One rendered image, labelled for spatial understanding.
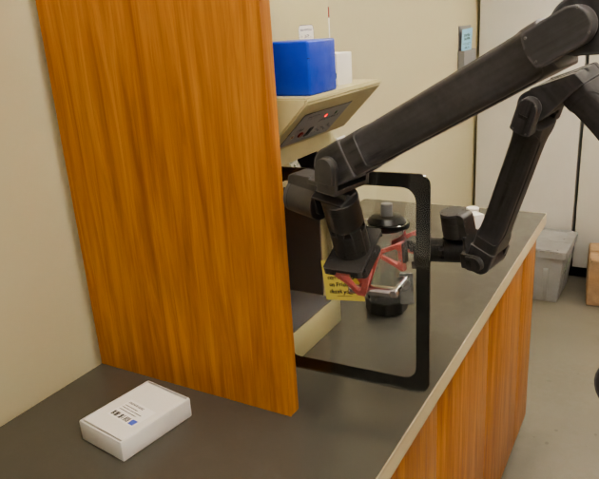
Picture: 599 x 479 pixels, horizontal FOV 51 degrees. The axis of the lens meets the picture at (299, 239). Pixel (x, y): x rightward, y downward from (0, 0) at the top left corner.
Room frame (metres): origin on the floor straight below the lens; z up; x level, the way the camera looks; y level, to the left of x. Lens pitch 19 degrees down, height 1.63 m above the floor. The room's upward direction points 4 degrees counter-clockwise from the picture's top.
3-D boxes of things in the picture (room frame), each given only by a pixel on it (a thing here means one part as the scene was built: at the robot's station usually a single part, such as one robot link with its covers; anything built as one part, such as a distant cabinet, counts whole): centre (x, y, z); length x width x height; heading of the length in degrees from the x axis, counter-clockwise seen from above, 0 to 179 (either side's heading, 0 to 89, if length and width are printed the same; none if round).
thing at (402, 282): (0.99, -0.13, 1.20); 0.10 x 0.05 x 0.03; 61
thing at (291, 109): (1.23, -0.06, 1.46); 0.32 x 0.11 x 0.10; 149
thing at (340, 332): (1.05, -0.08, 1.19); 0.30 x 0.01 x 0.40; 61
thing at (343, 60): (1.28, -0.09, 1.54); 0.05 x 0.05 x 0.06; 49
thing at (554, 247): (3.62, -1.34, 0.17); 0.60 x 0.42 x 0.33; 57
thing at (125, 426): (1.00, 0.32, 0.96); 0.16 x 0.12 x 0.04; 141
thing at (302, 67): (1.16, -0.02, 1.56); 0.10 x 0.10 x 0.09; 59
